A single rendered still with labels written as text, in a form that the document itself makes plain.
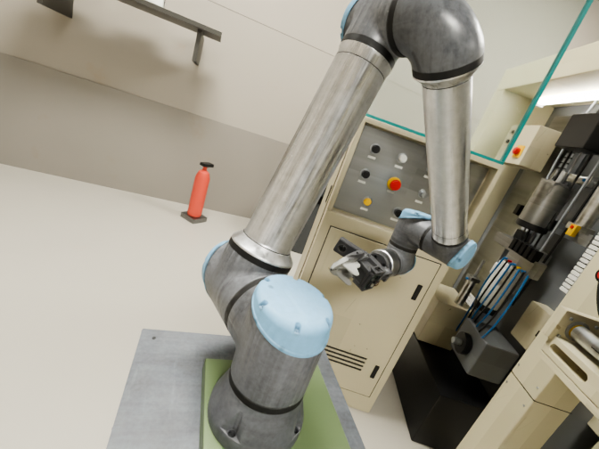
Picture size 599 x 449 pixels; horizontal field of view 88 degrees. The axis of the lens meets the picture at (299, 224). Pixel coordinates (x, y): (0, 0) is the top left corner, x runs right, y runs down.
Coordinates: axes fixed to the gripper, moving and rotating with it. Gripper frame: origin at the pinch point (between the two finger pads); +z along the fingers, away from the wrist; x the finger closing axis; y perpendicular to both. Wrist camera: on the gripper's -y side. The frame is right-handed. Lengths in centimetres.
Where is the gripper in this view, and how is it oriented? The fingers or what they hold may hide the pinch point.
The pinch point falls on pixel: (332, 266)
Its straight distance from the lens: 79.8
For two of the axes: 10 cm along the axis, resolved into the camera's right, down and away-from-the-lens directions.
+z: -7.0, 0.1, -7.2
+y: 5.6, 6.4, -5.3
